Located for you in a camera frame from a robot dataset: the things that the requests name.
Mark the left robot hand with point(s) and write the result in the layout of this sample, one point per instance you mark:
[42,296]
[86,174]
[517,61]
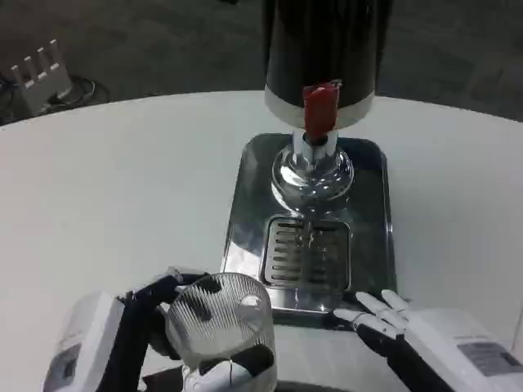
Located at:
[88,326]

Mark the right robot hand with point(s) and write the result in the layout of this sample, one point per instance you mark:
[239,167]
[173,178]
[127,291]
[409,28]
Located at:
[449,347]

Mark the clear ribbed glass cup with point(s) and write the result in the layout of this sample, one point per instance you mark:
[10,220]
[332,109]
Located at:
[229,322]

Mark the steel drip tray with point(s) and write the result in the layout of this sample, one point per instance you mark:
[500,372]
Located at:
[310,228]

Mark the white slotted rack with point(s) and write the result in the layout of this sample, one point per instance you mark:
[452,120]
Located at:
[38,73]

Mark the red dispenser tap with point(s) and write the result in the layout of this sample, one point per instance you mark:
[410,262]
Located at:
[321,108]

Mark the black drink dispenser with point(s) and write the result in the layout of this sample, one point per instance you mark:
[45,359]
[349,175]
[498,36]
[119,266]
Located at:
[323,81]

